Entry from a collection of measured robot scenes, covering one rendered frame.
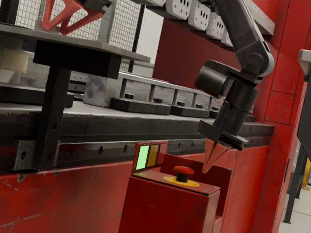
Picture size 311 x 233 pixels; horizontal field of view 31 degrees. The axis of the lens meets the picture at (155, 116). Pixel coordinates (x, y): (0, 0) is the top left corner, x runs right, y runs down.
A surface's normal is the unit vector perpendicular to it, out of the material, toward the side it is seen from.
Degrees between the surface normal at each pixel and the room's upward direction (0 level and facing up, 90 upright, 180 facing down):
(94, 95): 90
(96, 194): 90
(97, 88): 90
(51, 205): 90
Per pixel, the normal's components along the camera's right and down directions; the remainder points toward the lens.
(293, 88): -0.38, -0.03
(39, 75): 0.91, 0.20
